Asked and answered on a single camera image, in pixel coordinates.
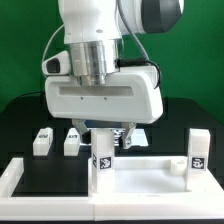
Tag white U-shaped fence frame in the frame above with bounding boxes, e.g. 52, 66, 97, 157
0, 158, 224, 221

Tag grey camera cable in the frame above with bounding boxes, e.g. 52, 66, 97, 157
40, 24, 66, 81

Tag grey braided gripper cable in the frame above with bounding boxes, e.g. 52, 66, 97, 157
114, 0, 163, 89

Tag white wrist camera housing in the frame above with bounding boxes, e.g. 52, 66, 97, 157
42, 50, 71, 76

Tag marker tag base plate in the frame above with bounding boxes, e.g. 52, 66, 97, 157
81, 128, 148, 147

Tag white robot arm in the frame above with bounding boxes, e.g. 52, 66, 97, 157
42, 0, 184, 149

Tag white desk top panel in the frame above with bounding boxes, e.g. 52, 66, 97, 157
88, 156, 224, 196

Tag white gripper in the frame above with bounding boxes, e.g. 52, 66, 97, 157
45, 66, 163, 149

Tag black cables on table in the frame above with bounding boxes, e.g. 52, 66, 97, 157
6, 90, 48, 104

